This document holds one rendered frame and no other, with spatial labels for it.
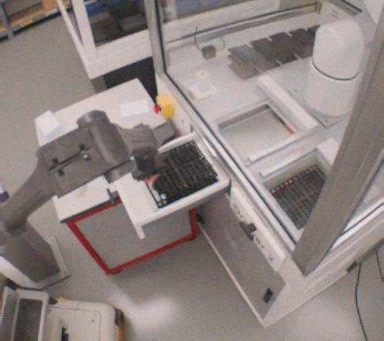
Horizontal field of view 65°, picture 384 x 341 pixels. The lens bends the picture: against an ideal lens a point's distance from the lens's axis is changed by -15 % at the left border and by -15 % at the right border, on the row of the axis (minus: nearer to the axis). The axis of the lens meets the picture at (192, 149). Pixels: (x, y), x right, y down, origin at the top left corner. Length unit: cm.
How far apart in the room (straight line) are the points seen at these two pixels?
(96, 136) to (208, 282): 152
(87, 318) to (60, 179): 127
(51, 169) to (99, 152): 8
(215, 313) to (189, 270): 30
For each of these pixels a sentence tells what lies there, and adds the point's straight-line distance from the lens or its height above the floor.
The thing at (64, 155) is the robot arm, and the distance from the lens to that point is 49.
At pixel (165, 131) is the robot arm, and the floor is 116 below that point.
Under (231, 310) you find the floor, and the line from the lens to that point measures 190.
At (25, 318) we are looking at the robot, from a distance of 95.
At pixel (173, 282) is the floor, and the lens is 195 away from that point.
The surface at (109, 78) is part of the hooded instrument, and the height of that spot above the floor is 74.
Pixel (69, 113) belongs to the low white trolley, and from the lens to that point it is 173.
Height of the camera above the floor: 185
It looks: 50 degrees down
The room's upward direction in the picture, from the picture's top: 5 degrees counter-clockwise
